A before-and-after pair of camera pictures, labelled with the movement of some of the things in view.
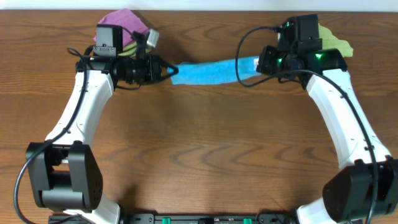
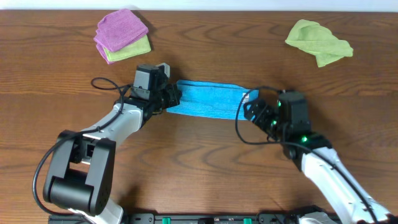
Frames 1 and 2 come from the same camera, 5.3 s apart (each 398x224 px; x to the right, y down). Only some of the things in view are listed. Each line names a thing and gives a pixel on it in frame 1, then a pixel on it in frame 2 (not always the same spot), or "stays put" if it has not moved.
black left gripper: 158,69 -> 170,96
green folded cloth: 130,50 stays put
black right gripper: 264,66 -> 260,119
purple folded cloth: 126,18 stays put
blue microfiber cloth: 201,71 -> 214,99
